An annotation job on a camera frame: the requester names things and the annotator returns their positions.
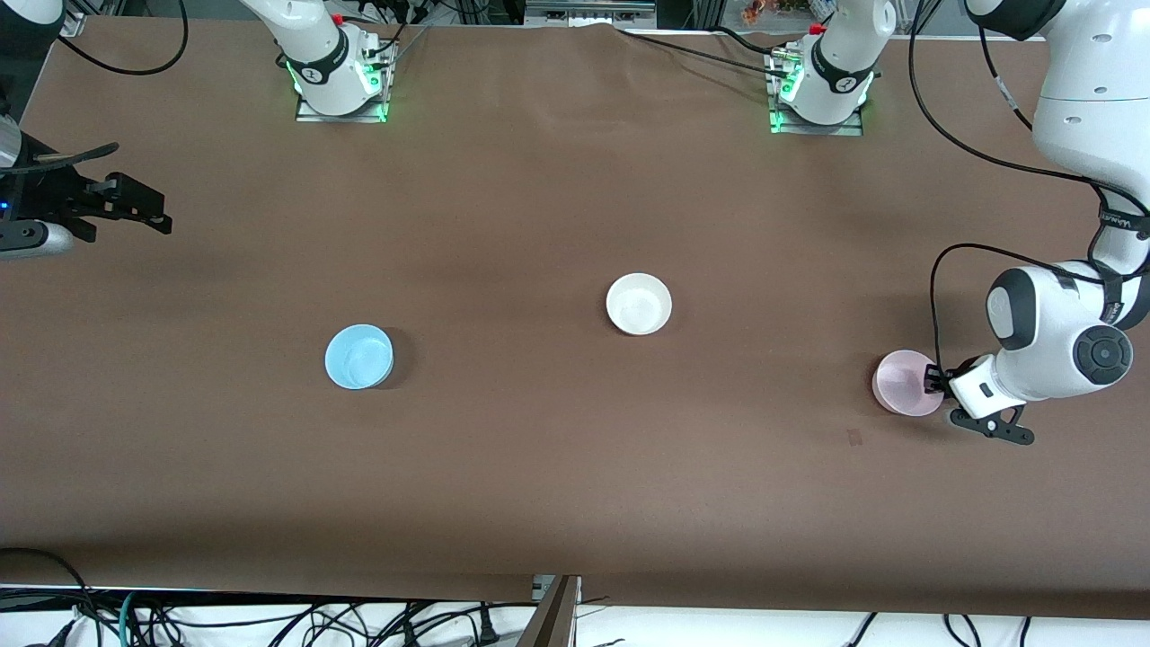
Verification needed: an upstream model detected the pink bowl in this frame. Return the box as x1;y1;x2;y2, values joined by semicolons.
871;350;946;417

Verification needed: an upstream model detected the blue bowl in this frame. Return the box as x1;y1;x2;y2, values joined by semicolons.
324;323;394;391

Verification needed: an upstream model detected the white bowl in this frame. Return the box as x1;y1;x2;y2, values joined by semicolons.
606;272;673;336

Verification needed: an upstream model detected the brown table cover sheet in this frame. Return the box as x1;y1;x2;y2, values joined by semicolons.
0;16;1150;621

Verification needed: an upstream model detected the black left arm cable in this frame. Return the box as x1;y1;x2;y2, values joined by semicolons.
907;0;1150;383

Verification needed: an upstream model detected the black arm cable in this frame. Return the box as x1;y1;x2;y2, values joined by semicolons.
0;0;190;172
907;0;1150;383

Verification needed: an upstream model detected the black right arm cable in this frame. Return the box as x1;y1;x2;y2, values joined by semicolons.
0;0;190;172

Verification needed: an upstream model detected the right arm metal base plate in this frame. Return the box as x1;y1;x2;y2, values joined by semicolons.
295;36;393;124

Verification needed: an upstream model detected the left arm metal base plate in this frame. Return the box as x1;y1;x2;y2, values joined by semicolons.
768;45;865;137

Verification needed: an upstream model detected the black looped floor cable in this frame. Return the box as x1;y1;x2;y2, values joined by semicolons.
0;546;93;647

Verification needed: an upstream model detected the short black table cable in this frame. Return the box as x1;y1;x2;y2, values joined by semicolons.
714;25;801;59

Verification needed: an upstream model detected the long black table cable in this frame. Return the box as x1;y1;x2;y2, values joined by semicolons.
620;30;796;80

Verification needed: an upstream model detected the aluminium profile post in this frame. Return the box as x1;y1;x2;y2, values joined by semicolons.
515;575;583;647

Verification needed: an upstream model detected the aluminium frame rail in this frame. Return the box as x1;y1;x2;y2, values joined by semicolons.
524;0;659;28

